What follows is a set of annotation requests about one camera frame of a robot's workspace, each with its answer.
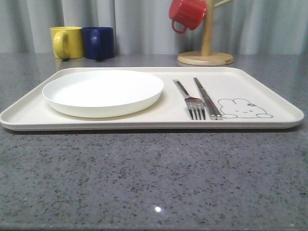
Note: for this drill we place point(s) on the silver metal fork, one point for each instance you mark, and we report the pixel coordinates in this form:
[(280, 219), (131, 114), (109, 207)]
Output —
[(195, 106)]

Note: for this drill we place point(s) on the white round plate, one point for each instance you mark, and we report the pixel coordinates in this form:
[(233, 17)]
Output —
[(103, 93)]

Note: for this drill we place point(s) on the beige rabbit serving tray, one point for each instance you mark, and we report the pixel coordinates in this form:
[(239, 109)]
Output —
[(244, 102)]

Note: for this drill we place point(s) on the wooden mug tree stand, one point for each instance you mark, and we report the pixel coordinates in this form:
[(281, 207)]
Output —
[(207, 57)]

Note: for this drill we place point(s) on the grey pleated curtain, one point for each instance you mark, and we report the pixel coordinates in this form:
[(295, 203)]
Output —
[(144, 27)]

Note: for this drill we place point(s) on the dark blue mug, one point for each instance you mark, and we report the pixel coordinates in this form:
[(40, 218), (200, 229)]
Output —
[(98, 42)]

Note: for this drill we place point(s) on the red mug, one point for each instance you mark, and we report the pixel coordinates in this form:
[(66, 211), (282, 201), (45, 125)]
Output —
[(186, 14)]

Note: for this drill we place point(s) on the yellow mug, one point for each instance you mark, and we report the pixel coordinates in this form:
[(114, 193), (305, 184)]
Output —
[(67, 42)]

